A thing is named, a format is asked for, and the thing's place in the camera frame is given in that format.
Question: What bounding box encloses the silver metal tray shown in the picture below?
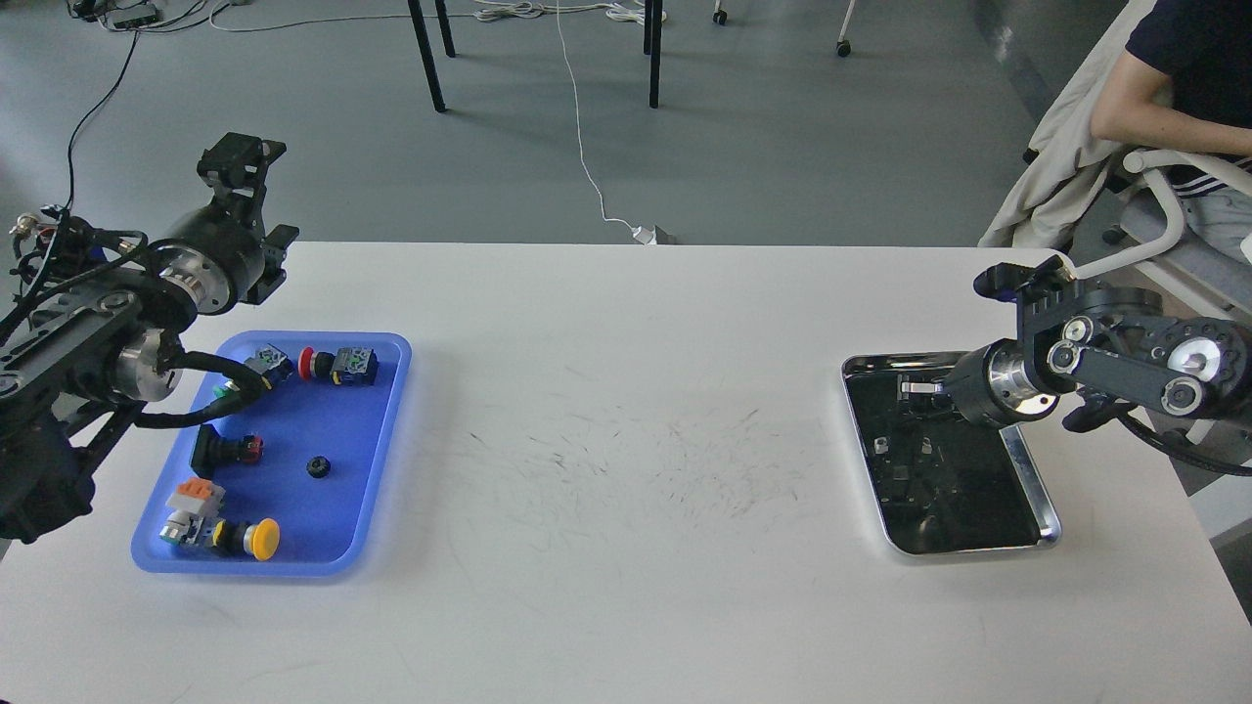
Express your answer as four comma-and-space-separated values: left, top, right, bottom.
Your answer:
841, 351, 1060, 557

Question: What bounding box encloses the beige jacket on chair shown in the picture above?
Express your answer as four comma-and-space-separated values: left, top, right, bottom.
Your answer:
977, 1, 1156, 248

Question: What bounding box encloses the green push button switch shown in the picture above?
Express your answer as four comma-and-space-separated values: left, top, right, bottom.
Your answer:
213, 344, 295, 410

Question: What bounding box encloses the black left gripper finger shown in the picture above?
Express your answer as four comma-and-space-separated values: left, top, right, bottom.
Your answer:
197, 133, 288, 225

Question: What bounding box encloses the orange white switch block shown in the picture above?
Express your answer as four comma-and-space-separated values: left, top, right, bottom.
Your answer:
165, 476, 225, 519

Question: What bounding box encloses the black table leg right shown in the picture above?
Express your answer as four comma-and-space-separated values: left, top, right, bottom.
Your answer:
644, 0, 664, 109

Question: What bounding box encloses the black gear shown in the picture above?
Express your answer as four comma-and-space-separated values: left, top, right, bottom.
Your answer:
305, 456, 332, 479

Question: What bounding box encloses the black table leg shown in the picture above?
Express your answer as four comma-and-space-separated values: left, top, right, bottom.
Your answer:
406, 0, 457, 114
644, 0, 664, 109

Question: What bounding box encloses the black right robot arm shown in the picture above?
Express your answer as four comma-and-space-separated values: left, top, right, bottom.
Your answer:
890, 256, 1249, 477

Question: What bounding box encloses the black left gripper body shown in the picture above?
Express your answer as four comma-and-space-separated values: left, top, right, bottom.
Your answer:
162, 204, 300, 316

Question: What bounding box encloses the black switch with red end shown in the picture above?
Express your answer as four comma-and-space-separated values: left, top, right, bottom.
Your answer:
189, 423, 264, 480

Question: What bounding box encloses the blue plastic tray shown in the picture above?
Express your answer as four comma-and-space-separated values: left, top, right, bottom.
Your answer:
131, 329, 412, 577

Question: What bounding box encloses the seated person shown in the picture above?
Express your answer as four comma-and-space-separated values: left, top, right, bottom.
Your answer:
1090, 0, 1252, 266

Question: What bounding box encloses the black floor cable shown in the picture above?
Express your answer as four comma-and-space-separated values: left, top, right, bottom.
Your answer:
59, 0, 162, 210

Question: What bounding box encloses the yellow push button switch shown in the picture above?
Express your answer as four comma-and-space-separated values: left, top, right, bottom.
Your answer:
159, 519, 280, 561

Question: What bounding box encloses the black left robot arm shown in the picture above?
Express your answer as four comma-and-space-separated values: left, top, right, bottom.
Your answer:
1, 132, 299, 544

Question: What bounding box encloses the red push button switch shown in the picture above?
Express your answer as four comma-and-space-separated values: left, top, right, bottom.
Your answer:
295, 346, 381, 386

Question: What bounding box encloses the black table leg left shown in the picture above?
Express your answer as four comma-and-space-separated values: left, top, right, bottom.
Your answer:
406, 0, 457, 114

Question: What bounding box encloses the white office chair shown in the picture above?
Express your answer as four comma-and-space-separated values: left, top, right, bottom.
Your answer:
1070, 149, 1251, 324

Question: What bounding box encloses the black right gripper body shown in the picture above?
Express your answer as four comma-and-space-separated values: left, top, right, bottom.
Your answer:
942, 338, 1058, 428

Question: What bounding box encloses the white floor cable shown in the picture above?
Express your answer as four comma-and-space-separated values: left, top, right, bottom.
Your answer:
209, 0, 676, 246

